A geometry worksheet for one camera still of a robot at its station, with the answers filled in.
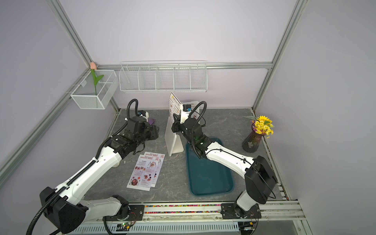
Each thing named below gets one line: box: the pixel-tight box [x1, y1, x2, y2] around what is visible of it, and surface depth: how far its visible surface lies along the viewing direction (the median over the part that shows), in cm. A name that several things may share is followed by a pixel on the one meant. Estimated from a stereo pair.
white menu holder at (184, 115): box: [180, 103, 192, 123], surface depth 66 cm
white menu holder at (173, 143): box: [164, 116, 185, 157], surface depth 97 cm
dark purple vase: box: [241, 122, 267, 154], surface depth 89 cm
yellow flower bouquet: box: [250, 115, 275, 139], surface depth 80 cm
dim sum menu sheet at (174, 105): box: [168, 92, 182, 119], surface depth 75 cm
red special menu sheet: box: [143, 151, 165, 188], surface depth 91 cm
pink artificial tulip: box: [90, 61, 105, 96], surface depth 92 cm
